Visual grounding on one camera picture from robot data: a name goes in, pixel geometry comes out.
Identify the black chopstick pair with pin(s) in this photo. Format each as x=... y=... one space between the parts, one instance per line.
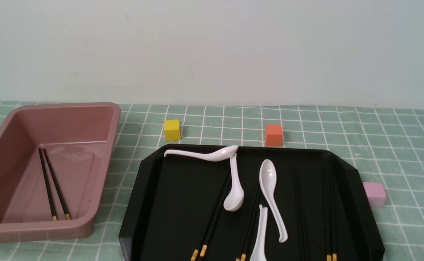
x=327 y=214
x=250 y=230
x=237 y=259
x=333 y=229

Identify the black chopstick centre pair right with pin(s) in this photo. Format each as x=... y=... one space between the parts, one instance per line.
x=250 y=230

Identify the orange wooden cube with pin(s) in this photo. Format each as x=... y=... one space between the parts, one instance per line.
x=274 y=135

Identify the white spoon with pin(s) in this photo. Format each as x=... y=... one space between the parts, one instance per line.
x=235 y=197
x=258 y=253
x=219 y=155
x=268 y=181

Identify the black chopstick centre pair left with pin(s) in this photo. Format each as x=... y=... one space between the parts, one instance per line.
x=237 y=259

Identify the yellow wooden cube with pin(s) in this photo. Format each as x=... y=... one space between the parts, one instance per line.
x=172 y=130

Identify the black plastic tray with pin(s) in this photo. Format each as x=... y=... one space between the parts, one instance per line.
x=173 y=198

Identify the black chopstick in bin left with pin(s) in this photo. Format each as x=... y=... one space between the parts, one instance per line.
x=48 y=187

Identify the white spoon at tray top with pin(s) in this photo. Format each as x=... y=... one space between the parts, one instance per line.
x=219 y=155

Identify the black chopstick plain right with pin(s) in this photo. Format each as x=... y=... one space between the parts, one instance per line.
x=300 y=221

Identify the pink wooden cube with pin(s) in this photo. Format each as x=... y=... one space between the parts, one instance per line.
x=376 y=194

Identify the black chopstick in bin right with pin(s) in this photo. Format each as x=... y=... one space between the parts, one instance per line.
x=50 y=169

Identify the black chopstick in bin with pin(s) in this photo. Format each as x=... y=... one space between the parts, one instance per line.
x=48 y=187
x=50 y=169

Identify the pink plastic bin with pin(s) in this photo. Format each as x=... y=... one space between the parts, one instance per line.
x=79 y=139

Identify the black chopstick right pair left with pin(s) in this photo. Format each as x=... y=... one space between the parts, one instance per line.
x=327 y=214

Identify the green checkered tablecloth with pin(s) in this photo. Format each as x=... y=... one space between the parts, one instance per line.
x=386 y=145

